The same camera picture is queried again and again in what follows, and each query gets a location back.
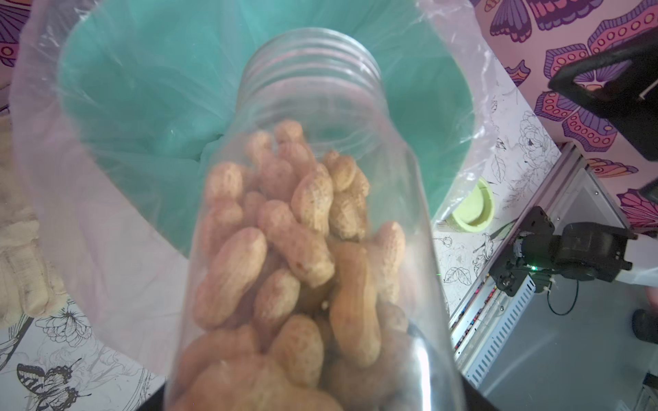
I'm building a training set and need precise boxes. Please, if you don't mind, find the clear plastic bin liner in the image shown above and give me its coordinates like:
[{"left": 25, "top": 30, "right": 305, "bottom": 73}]
[{"left": 8, "top": 1, "right": 495, "bottom": 375}]

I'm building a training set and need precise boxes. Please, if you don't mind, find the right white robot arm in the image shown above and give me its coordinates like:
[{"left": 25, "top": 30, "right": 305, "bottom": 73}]
[{"left": 492, "top": 28, "right": 657, "bottom": 295}]

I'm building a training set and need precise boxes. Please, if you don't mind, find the teal plastic trash bin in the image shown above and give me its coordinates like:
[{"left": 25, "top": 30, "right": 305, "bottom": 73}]
[{"left": 58, "top": 1, "right": 475, "bottom": 253}]

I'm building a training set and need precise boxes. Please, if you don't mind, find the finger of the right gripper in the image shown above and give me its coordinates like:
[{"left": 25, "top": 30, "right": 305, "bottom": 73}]
[{"left": 548, "top": 28, "right": 657, "bottom": 162}]

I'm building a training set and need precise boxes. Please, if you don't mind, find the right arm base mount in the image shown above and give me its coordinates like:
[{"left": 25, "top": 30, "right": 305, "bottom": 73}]
[{"left": 488, "top": 205, "right": 555, "bottom": 297}]

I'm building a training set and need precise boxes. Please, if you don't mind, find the clear jar of peanuts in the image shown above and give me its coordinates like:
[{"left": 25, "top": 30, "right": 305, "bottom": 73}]
[{"left": 163, "top": 27, "right": 466, "bottom": 410}]

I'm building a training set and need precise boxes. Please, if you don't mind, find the green-lid peanut jar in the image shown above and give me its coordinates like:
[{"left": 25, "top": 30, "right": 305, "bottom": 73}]
[{"left": 444, "top": 178, "right": 495, "bottom": 233}]

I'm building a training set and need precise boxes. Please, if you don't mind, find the aluminium front rail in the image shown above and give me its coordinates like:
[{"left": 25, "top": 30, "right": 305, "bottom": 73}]
[{"left": 451, "top": 143, "right": 587, "bottom": 388}]

